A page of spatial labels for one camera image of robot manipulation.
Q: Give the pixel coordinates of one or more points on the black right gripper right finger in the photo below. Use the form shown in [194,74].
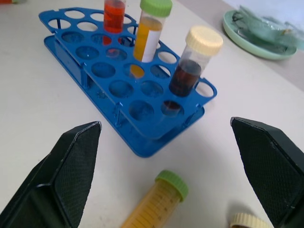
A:
[268,166]

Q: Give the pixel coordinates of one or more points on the cream-capped dark brown tube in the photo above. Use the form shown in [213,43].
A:
[190,71]

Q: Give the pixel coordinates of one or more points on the blue tube rack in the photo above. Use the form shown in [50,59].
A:
[111,71]

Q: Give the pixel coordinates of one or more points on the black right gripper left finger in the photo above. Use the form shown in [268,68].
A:
[59,180]

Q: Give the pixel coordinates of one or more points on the red liquid tube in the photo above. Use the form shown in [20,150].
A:
[114,19]

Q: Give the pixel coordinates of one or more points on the green-capped yellow graduated tube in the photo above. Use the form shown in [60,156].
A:
[156,202]

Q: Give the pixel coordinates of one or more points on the clear plastic wrap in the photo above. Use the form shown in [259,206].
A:
[261,26]

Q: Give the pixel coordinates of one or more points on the pale green plate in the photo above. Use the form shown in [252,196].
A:
[244,42]

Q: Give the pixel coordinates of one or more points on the green-capped yellow tube with label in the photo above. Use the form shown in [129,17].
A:
[149,35]

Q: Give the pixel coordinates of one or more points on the orange object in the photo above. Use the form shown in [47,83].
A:
[10,1]

